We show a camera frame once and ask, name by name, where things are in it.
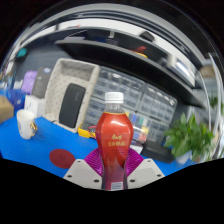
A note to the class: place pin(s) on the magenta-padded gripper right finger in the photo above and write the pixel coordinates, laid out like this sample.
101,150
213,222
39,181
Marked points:
146,171

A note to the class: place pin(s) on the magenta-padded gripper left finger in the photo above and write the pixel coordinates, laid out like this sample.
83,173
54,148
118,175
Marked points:
81,173

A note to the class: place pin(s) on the red drink bottle white cap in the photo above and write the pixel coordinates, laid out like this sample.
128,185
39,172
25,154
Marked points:
114,133

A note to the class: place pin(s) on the black flat case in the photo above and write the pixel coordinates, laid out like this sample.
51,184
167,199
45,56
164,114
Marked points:
156,151

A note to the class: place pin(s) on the flat round red coaster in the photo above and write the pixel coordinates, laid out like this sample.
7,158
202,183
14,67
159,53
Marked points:
61,158

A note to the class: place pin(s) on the yellow multimeter with red leads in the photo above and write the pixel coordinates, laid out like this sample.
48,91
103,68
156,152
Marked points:
85,131

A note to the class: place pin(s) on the grey small-parts drawer cabinet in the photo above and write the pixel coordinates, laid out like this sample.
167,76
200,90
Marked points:
93,111
158,101
157,130
123,85

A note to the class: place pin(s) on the clear organizer box colourful parts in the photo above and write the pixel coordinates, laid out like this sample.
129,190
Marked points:
140,123

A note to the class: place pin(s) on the green potted plant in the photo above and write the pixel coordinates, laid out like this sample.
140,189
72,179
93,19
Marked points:
188,136

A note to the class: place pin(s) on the black rounded case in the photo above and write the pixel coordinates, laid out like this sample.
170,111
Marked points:
71,105

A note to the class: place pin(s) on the white carton box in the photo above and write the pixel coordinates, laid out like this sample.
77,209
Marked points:
34,106

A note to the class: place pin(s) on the beige dotted storage tray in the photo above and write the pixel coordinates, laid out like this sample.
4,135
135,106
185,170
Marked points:
56,93

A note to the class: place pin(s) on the dark grey carton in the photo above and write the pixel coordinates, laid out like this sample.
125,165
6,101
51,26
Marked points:
40,83

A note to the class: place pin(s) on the brown cardboard box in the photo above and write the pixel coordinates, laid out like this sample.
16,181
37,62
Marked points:
6,109

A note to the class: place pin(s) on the teal box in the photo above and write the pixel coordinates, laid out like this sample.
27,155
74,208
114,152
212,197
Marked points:
22,53

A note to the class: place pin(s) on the black wall shelf unit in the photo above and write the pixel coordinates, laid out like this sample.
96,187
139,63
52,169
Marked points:
133,63

